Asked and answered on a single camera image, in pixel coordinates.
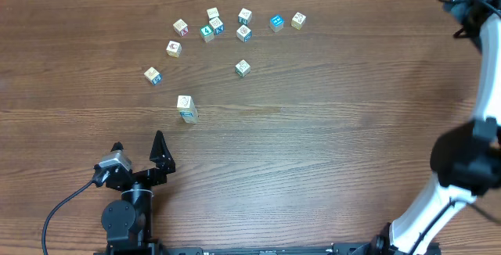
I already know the plain wooden block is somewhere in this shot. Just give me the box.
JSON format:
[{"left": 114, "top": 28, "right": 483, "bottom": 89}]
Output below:
[{"left": 207, "top": 7, "right": 219, "bottom": 20}]

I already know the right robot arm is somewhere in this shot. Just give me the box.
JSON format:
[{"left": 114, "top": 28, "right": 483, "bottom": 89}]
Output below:
[{"left": 355, "top": 0, "right": 500, "bottom": 254}]

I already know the wooden block yellow side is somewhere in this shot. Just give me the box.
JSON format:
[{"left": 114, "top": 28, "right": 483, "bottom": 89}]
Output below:
[{"left": 291, "top": 12, "right": 306, "bottom": 30}]

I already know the wooden block blue X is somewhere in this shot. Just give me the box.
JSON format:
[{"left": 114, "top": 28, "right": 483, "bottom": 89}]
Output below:
[{"left": 209, "top": 17, "right": 225, "bottom": 35}]

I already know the wooden block blue corner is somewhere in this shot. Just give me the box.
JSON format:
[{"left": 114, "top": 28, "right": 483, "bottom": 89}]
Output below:
[{"left": 144, "top": 66, "right": 163, "bottom": 85}]

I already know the wooden block blue side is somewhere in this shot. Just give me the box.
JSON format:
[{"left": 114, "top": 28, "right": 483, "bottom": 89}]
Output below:
[{"left": 236, "top": 24, "right": 252, "bottom": 42}]

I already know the blue top block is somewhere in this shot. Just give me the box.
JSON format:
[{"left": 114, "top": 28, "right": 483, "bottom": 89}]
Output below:
[{"left": 269, "top": 15, "right": 284, "bottom": 33}]

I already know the wooden block blue base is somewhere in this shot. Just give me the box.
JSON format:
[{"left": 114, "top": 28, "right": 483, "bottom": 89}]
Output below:
[{"left": 179, "top": 107, "right": 198, "bottom": 117}]

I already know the wooden block acorn picture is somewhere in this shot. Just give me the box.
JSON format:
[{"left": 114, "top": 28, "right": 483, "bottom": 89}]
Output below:
[{"left": 166, "top": 41, "right": 182, "bottom": 58}]

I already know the wooden block green edge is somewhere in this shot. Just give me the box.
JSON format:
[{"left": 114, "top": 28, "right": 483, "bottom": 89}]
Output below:
[{"left": 235, "top": 59, "right": 251, "bottom": 77}]

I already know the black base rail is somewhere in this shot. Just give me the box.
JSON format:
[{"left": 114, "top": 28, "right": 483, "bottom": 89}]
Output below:
[{"left": 93, "top": 242, "right": 442, "bottom": 255}]

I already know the green number 4 block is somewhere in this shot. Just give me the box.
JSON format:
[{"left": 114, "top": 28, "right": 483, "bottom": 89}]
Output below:
[{"left": 200, "top": 24, "right": 214, "bottom": 42}]

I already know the green letter L block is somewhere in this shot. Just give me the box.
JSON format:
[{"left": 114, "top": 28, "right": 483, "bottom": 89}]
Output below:
[{"left": 182, "top": 113, "right": 198, "bottom": 124}]

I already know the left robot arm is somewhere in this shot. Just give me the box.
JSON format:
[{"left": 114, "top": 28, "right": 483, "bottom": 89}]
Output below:
[{"left": 92, "top": 131, "right": 175, "bottom": 254}]

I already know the wooden block red side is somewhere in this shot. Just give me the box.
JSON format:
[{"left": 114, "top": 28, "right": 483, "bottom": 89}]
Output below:
[{"left": 173, "top": 19, "right": 189, "bottom": 37}]

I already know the wooden block teal side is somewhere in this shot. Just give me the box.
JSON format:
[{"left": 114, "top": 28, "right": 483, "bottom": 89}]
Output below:
[{"left": 238, "top": 8, "right": 252, "bottom": 26}]

